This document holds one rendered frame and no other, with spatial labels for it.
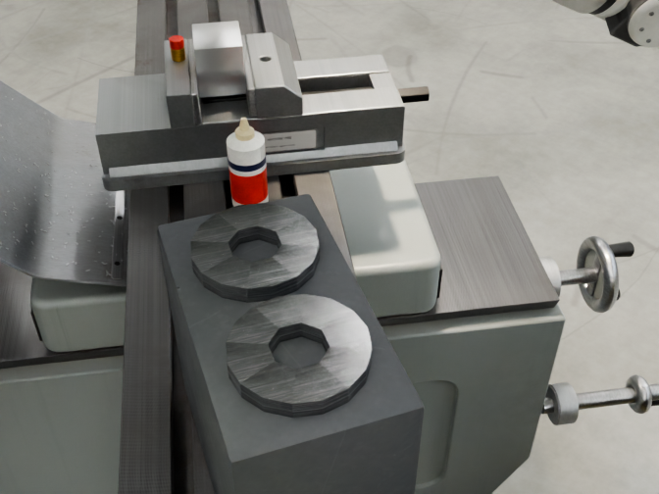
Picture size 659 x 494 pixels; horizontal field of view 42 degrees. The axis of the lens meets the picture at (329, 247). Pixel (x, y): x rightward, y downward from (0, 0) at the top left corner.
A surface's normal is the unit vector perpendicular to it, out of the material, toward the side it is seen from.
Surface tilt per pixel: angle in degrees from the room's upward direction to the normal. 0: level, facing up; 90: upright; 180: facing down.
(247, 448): 0
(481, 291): 0
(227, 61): 90
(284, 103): 90
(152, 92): 0
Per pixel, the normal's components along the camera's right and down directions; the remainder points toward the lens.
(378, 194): 0.00, -0.75
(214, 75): 0.16, 0.65
